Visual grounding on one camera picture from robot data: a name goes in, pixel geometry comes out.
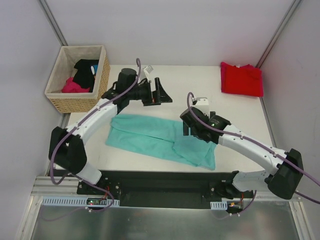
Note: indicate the right white cable duct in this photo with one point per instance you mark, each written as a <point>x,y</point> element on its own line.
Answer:
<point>219,205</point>

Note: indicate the black t shirt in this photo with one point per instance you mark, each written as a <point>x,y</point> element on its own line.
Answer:
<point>86,73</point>

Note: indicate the left aluminium frame post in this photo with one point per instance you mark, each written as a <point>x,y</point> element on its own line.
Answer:
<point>53,22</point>

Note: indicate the white cable duct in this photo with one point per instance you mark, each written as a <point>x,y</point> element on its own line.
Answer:
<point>219,205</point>
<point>65,201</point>

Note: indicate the aluminium frame post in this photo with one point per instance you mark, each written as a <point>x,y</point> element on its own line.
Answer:
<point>289,14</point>
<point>53,22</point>

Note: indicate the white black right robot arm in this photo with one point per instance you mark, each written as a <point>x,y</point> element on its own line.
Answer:
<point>282,170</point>

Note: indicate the left white cable duct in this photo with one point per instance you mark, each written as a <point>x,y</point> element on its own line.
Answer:
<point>65,201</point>

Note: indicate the magenta t shirt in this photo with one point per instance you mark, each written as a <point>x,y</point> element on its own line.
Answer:
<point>72,87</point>

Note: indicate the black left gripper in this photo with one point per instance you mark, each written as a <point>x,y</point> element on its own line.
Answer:
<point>152,93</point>

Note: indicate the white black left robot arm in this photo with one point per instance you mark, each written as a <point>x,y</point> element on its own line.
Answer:
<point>67,145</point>

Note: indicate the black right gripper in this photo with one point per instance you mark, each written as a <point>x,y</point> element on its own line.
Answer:
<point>186,128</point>

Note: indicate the red t shirt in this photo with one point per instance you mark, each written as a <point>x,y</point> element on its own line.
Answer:
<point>245,80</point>

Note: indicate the teal t shirt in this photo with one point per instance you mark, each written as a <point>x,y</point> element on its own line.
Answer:
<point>160,138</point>

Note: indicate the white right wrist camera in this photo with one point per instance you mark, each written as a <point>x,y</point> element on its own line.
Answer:
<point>202,104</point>

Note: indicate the aluminium rail left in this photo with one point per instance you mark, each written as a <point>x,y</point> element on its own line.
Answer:
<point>43,186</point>

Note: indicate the right aluminium frame post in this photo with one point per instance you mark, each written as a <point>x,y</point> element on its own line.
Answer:
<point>289,14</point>

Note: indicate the woven wicker basket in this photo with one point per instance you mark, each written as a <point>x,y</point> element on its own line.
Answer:
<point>64,69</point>

